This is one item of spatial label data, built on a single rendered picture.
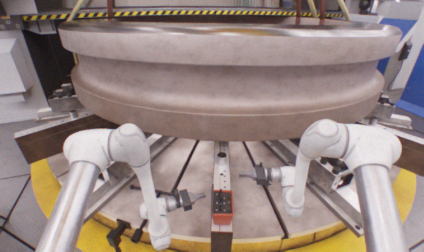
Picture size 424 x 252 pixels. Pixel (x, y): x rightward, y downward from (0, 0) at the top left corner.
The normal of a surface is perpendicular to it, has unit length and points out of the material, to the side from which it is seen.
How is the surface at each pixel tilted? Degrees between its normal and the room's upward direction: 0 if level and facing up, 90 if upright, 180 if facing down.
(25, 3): 90
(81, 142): 22
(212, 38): 90
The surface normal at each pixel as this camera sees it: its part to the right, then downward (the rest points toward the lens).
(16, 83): 0.33, 0.45
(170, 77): -0.24, 0.46
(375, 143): -0.13, -0.55
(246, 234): 0.00, -0.88
